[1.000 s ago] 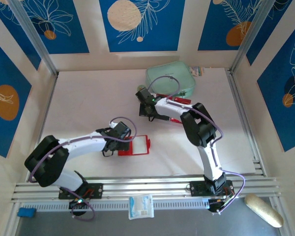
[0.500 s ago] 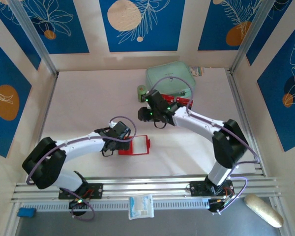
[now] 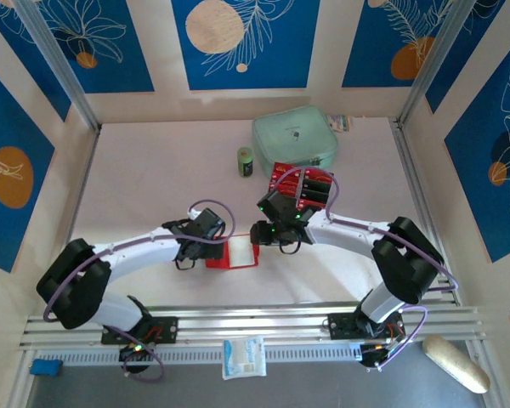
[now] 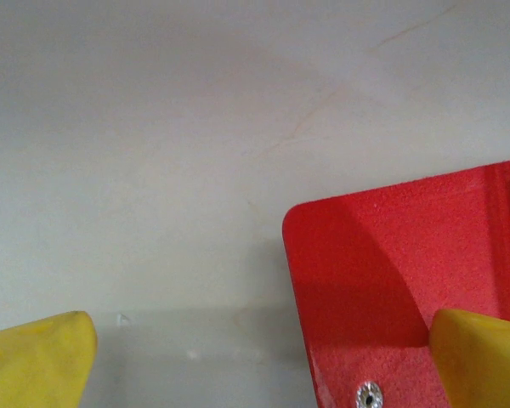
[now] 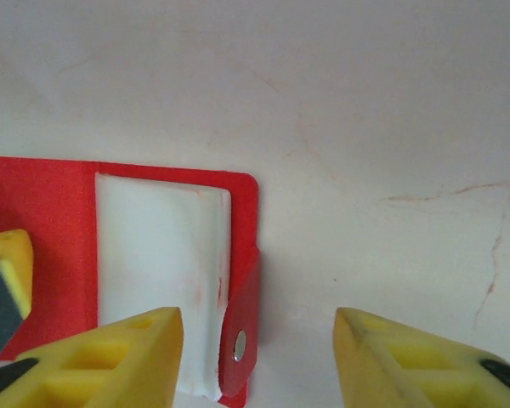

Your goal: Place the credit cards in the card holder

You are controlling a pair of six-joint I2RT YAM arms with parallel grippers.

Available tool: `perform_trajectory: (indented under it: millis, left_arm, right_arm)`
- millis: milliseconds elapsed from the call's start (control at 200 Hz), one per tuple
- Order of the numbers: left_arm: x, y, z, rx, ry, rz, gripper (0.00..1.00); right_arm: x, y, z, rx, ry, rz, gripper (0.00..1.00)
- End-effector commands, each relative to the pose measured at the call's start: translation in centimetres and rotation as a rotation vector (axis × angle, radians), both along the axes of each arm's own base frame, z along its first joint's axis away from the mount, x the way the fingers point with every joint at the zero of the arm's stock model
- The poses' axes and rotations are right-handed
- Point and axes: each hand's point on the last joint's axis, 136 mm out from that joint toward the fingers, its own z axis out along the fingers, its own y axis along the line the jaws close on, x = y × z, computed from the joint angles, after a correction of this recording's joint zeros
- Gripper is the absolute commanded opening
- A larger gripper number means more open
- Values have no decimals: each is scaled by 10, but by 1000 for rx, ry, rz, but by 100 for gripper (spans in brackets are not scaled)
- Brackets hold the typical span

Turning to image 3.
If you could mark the printed paper sachet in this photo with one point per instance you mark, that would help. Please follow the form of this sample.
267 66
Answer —
341 122

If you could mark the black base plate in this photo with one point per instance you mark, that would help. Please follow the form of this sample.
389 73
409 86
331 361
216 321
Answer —
340 326
166 329

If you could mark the mint green zip pouch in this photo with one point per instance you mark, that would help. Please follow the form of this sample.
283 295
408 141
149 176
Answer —
293 136

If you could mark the black control board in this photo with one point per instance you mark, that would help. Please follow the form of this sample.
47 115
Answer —
135 359
372 358

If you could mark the black left control board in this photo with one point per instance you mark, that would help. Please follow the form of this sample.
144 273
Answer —
135 359

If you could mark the red leather card holder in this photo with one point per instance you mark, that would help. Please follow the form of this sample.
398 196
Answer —
214 263

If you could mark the aluminium side rail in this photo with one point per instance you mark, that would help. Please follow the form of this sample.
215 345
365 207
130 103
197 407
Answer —
416 191
83 187

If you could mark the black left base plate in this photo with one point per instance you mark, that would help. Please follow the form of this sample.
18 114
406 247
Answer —
166 329

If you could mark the black credit card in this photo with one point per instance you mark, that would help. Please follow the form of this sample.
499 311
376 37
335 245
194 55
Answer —
314 196
316 185

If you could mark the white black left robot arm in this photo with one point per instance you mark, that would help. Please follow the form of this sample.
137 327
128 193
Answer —
140 253

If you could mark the white blue tissue packet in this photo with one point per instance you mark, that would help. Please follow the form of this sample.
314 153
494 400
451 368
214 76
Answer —
243 357

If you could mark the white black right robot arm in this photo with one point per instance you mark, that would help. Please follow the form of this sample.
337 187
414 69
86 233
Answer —
348 234

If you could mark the aluminium rail frame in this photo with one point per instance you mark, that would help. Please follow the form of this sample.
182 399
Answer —
246 323

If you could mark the black right control board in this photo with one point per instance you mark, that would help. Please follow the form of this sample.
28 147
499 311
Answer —
372 358

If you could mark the beige bread loaf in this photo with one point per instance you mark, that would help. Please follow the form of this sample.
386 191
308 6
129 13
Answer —
455 363

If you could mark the blue sponge block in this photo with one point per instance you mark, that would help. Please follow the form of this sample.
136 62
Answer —
46 367

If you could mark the aluminium corner post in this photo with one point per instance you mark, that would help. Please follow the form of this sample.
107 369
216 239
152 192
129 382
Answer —
438 55
55 51

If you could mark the clear acrylic card stand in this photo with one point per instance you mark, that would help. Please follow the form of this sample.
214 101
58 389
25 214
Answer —
298 191

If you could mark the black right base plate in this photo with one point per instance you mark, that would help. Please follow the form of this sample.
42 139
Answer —
340 326

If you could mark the green cylindrical can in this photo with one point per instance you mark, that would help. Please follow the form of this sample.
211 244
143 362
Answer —
245 163

